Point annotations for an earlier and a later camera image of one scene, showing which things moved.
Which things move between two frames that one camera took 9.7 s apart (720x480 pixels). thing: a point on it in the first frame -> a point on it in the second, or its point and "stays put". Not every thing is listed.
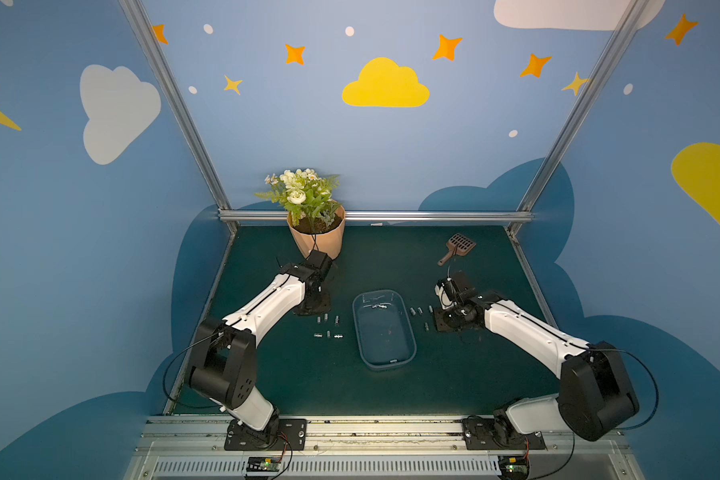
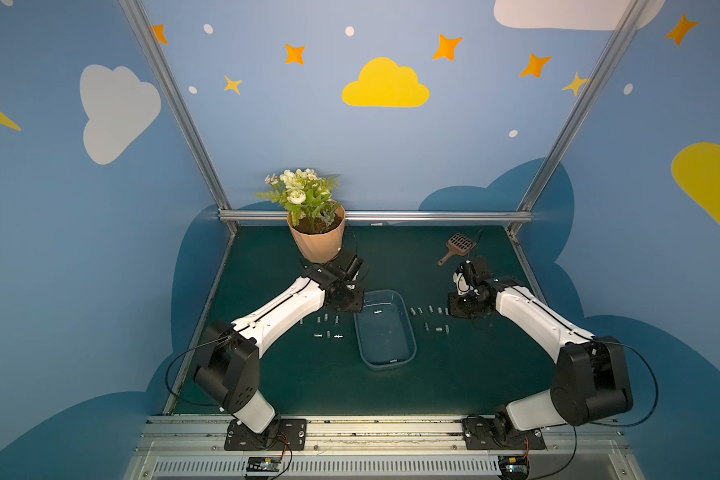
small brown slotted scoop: (458, 245) stays put
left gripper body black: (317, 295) -> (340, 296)
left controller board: (263, 465) stays put
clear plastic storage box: (384, 329) stays put
